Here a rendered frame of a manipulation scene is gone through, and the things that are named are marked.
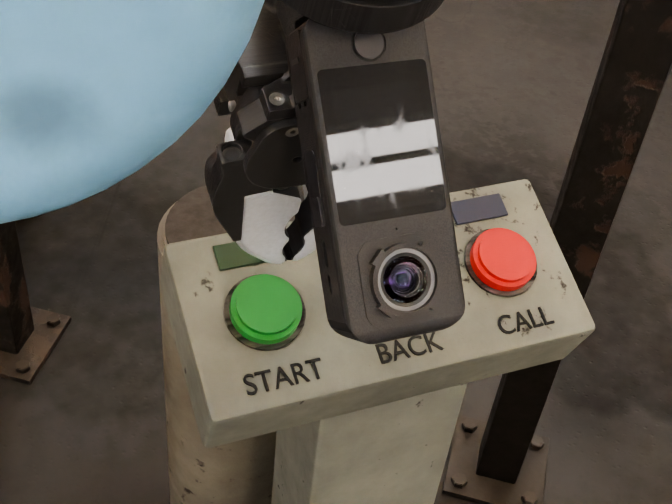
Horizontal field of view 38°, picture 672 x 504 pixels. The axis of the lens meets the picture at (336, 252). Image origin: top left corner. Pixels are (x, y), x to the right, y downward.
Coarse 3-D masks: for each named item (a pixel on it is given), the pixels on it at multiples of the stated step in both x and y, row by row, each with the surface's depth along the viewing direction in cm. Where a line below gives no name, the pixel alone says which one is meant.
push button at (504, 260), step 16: (480, 240) 58; (496, 240) 58; (512, 240) 58; (480, 256) 57; (496, 256) 58; (512, 256) 58; (528, 256) 58; (480, 272) 57; (496, 272) 57; (512, 272) 57; (528, 272) 58; (496, 288) 58; (512, 288) 57
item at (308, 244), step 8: (304, 192) 48; (304, 200) 46; (304, 208) 46; (296, 216) 46; (304, 216) 46; (296, 224) 47; (304, 224) 46; (312, 224) 45; (288, 232) 48; (296, 232) 47; (304, 232) 46; (312, 232) 46; (296, 240) 47; (304, 240) 46; (312, 240) 46; (288, 248) 48; (296, 248) 47; (304, 248) 47; (312, 248) 47; (288, 256) 48; (296, 256) 47; (304, 256) 48
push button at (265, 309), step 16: (240, 288) 54; (256, 288) 53; (272, 288) 54; (288, 288) 54; (240, 304) 53; (256, 304) 53; (272, 304) 53; (288, 304) 53; (240, 320) 53; (256, 320) 52; (272, 320) 53; (288, 320) 53; (256, 336) 52; (272, 336) 53; (288, 336) 53
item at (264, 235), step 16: (272, 192) 41; (288, 192) 42; (256, 208) 42; (272, 208) 42; (288, 208) 43; (256, 224) 43; (272, 224) 44; (240, 240) 44; (256, 240) 44; (272, 240) 45; (288, 240) 46; (256, 256) 47; (272, 256) 47
